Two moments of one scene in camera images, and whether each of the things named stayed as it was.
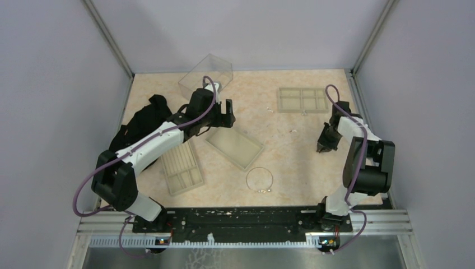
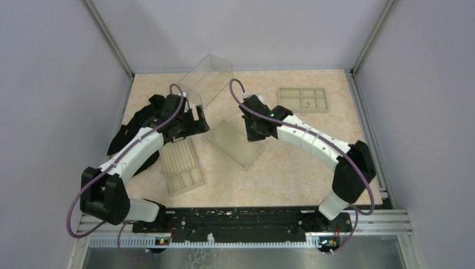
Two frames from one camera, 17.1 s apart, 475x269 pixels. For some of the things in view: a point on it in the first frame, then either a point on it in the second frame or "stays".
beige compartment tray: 302,100 stays
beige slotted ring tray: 181,168 stays
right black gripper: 323,145 → 251,137
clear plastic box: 218,70 stays
